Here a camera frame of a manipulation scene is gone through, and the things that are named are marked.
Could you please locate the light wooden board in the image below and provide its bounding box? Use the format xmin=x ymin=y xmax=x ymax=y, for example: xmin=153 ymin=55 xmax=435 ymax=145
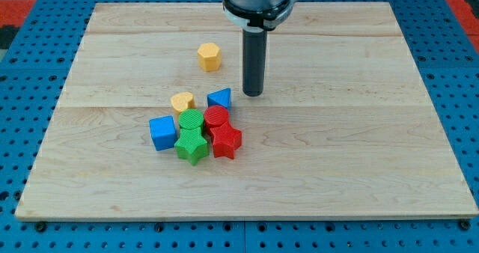
xmin=16 ymin=2 xmax=478 ymax=222

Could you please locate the red star block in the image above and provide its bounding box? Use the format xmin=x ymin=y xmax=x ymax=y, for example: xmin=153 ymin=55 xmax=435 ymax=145
xmin=210 ymin=122 xmax=242 ymax=159

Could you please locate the green circle block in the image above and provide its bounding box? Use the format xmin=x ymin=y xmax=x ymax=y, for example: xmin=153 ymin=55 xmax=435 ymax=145
xmin=179 ymin=109 xmax=204 ymax=129

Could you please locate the yellow heart block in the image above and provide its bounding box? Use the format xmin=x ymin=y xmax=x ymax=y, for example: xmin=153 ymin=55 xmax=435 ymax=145
xmin=170 ymin=92 xmax=196 ymax=116

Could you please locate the yellow hexagon block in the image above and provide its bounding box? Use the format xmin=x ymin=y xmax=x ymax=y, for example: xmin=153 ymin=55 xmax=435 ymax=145
xmin=197 ymin=43 xmax=222 ymax=72

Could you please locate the blue cube block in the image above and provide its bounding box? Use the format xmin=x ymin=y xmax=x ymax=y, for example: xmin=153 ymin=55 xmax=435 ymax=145
xmin=149 ymin=115 xmax=177 ymax=151

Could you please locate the green star block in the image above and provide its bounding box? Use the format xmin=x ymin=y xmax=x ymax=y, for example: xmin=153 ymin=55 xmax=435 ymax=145
xmin=174 ymin=127 xmax=210 ymax=166

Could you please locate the blue triangle block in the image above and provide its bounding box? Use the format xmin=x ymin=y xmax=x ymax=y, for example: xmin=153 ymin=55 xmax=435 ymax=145
xmin=207 ymin=88 xmax=231 ymax=110

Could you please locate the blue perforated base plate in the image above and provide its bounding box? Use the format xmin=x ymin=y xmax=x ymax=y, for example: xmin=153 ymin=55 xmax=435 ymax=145
xmin=1 ymin=0 xmax=478 ymax=252

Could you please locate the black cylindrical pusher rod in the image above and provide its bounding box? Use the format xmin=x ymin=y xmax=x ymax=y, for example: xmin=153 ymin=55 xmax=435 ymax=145
xmin=242 ymin=30 xmax=267 ymax=97

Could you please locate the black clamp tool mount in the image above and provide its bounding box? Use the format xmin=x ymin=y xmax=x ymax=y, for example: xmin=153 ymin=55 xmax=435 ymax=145
xmin=222 ymin=0 xmax=298 ymax=32

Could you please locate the red circle block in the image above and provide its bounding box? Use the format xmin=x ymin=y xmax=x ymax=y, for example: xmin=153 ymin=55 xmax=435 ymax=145
xmin=204 ymin=105 xmax=229 ymax=135

